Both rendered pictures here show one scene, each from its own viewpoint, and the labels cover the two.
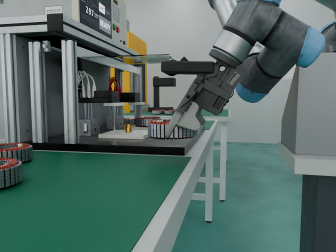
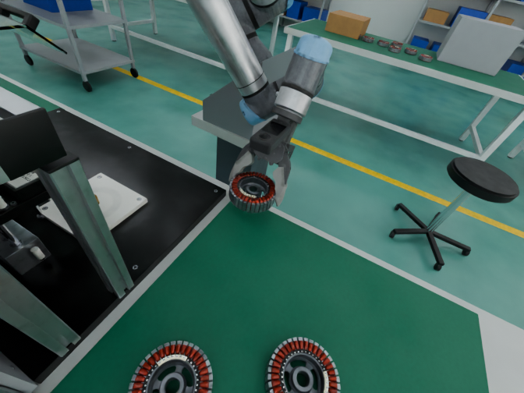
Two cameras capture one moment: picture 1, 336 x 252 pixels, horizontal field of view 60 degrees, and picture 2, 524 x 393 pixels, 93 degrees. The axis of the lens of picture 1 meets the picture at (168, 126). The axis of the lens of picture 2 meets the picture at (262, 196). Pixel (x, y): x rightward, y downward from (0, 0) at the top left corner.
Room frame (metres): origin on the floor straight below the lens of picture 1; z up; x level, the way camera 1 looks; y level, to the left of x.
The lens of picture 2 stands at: (0.58, 0.41, 1.23)
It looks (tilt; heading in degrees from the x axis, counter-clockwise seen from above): 44 degrees down; 277
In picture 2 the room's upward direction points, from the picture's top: 12 degrees clockwise
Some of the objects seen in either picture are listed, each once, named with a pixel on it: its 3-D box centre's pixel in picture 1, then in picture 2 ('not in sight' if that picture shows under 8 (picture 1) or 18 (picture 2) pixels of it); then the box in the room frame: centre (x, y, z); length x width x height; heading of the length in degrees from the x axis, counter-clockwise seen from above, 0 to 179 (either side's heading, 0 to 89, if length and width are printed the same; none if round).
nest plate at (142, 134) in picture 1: (128, 133); (95, 205); (0.97, 0.13, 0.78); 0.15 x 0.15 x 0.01; 78
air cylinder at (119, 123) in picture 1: (115, 121); not in sight; (1.24, 0.23, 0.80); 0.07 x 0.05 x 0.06; 168
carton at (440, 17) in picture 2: not in sight; (435, 15); (-1.02, -5.86, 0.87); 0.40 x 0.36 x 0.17; 78
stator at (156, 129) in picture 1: (172, 128); (253, 191); (0.66, -0.01, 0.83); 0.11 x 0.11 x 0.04
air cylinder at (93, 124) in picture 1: (88, 126); (15, 246); (1.00, 0.27, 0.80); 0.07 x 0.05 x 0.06; 168
